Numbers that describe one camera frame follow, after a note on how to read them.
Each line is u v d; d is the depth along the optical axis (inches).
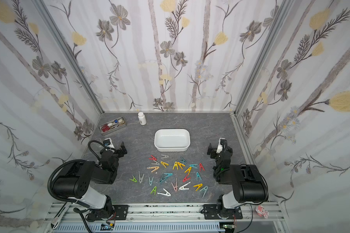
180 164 35.7
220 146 31.5
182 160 36.4
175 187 32.3
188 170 34.7
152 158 36.6
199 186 32.5
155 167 35.3
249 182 18.1
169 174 33.9
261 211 28.2
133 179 33.4
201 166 35.5
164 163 35.7
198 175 33.9
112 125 43.9
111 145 31.4
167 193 31.5
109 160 27.1
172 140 41.1
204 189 32.2
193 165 35.7
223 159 27.1
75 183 17.8
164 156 37.5
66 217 28.9
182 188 32.3
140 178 33.3
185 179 33.3
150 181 33.0
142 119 42.6
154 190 32.2
